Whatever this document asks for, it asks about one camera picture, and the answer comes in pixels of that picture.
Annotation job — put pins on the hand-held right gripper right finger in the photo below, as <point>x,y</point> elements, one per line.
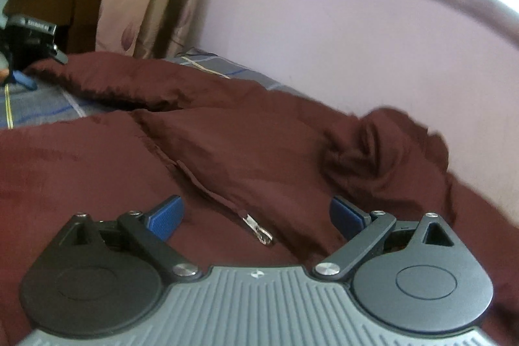
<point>344,215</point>

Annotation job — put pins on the maroon pillow cover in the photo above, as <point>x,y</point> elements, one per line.
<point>243,143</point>

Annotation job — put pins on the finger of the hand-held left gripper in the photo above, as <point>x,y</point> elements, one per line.
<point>23,79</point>

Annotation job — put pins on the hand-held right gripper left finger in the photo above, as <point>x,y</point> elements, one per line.
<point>167,217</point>

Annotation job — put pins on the dark wooden cabinet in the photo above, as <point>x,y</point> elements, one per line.
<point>81,13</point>

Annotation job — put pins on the grey plaid bed sheet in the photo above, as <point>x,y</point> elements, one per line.
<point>40,102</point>

